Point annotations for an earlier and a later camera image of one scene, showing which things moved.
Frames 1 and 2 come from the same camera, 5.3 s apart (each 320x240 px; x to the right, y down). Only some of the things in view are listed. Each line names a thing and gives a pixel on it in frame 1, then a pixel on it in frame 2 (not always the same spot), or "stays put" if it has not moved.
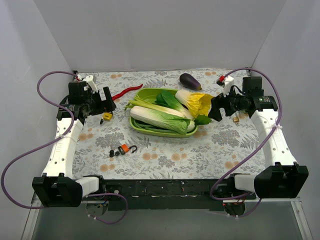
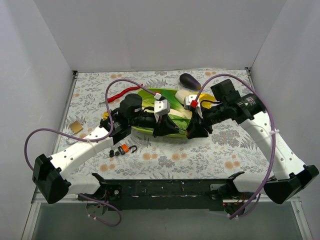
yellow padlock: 107,116 stays put
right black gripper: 223,105 -> 197,125
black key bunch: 111,153 stays put
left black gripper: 102,101 -> 159,125
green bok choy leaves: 168,98 stays put
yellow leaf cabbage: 198,104 stays put
